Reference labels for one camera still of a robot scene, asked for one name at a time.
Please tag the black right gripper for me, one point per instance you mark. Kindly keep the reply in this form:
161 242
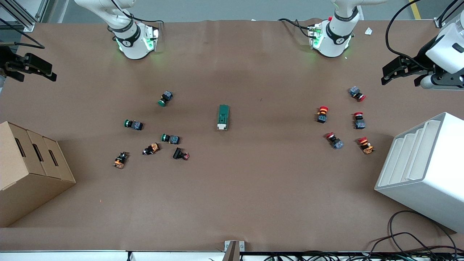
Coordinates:
7 58

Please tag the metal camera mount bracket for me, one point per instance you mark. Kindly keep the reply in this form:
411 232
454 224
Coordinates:
233 250

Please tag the white stepped plastic rack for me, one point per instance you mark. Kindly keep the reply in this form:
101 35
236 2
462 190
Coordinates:
435 174

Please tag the aluminium frame profile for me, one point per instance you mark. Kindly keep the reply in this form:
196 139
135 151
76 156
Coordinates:
440 22
25 20

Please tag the small white paper scrap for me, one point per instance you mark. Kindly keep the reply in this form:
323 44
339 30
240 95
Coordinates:
368 31

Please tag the green push button switch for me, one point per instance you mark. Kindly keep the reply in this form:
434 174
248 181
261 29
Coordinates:
166 96
174 139
136 125

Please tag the green load switch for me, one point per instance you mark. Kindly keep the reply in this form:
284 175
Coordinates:
223 116

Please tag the red mushroom button grey body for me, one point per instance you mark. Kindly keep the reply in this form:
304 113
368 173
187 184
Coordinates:
355 91
338 144
359 124

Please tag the black switch with red lamp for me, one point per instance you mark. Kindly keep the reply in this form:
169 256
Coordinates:
177 153

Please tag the white table edge rail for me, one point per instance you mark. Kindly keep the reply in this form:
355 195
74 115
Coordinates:
72 256

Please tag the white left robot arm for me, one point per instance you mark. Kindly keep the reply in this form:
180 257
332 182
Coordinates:
335 36

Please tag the red mushroom button orange body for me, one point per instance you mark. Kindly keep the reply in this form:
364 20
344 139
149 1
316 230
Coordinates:
367 148

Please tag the brown paper table cover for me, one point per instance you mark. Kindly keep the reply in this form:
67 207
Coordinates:
253 188

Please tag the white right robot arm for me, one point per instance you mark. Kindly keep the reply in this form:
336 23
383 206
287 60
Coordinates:
132 40

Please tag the brown cardboard box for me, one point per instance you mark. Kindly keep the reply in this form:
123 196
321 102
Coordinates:
29 188

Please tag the black orange selector switch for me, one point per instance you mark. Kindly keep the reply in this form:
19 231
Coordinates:
154 147
119 162

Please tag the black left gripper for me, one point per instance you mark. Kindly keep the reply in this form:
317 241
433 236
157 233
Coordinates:
421 57

